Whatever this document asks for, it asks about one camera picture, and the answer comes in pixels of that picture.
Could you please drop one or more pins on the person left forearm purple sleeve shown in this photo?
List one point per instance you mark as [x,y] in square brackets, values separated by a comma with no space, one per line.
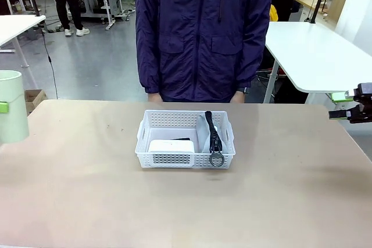
[253,62]

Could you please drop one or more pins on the yellow bag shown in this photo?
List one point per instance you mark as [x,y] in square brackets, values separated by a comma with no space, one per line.
[273,12]

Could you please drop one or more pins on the brown cardboard box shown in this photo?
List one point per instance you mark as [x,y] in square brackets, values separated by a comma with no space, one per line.
[35,100]

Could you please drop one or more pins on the pale green plastic cup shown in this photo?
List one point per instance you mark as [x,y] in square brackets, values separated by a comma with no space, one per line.
[13,108]

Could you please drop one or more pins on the person left hand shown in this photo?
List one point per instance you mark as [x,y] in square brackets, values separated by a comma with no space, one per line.
[236,97]

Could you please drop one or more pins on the large white table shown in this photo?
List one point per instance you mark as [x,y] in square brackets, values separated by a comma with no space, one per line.
[308,53]

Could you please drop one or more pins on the person purple jacket torso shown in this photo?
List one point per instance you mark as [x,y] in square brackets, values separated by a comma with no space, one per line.
[200,27]

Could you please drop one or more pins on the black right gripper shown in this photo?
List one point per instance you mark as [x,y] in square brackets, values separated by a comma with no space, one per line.
[364,100]

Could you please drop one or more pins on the wooden top table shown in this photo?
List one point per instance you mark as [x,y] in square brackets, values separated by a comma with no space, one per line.
[311,3]

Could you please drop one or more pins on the white box clear window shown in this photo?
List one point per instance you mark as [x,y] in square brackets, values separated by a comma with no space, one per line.
[171,145]

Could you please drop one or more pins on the small white table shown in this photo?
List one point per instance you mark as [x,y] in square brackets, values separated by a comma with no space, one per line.
[17,25]

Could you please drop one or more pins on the white perforated plastic basket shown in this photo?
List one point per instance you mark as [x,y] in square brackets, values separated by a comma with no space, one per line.
[162,159]

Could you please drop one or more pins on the person right forearm purple sleeve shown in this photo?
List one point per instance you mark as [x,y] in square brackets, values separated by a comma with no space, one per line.
[145,62]

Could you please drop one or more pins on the person right hand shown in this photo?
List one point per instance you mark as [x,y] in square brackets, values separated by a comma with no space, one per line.
[154,98]

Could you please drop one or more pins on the black wrist watch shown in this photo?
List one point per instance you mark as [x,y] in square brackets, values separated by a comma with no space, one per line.
[244,89]

